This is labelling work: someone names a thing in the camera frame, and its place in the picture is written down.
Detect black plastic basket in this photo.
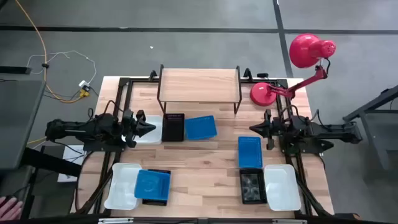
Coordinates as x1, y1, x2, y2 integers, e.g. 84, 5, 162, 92
141, 169, 172, 207
161, 113, 185, 142
239, 167, 268, 205

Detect silver metal bracket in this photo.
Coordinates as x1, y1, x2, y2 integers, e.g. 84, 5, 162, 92
98, 217, 134, 224
272, 219, 308, 224

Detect grey metal desk frame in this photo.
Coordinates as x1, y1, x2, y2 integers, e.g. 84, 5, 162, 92
341, 83, 398, 181

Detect black desk foot beam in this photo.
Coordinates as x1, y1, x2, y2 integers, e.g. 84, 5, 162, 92
20, 146, 83, 178

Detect thin white cable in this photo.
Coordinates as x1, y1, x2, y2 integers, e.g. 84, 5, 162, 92
26, 50, 97, 85

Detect blue plastic basket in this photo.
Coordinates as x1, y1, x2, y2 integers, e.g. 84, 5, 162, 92
238, 136, 264, 169
134, 169, 172, 202
184, 115, 218, 141

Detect white plastic basket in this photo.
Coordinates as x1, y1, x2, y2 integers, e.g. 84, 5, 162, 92
123, 114, 164, 144
103, 162, 146, 211
263, 164, 302, 212

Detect person's hand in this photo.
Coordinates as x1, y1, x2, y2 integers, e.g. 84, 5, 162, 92
0, 195, 24, 222

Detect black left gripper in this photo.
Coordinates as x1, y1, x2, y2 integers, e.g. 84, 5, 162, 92
121, 110, 157, 149

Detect white paper sheet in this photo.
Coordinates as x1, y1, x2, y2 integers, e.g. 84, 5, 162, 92
57, 144, 86, 183

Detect wooden shelf with black frame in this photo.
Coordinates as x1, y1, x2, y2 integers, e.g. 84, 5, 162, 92
157, 64, 243, 115

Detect red desk lamp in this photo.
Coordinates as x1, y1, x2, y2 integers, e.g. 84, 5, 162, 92
249, 33, 337, 107

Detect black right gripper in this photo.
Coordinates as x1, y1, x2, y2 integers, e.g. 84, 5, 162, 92
249, 108, 282, 151

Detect grey desk top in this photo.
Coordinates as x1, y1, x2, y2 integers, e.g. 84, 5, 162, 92
0, 79, 47, 170

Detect black flat bar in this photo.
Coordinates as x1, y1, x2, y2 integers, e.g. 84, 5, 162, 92
0, 65, 32, 75

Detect black metal rig frame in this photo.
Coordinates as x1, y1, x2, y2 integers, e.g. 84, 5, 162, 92
74, 67, 335, 218

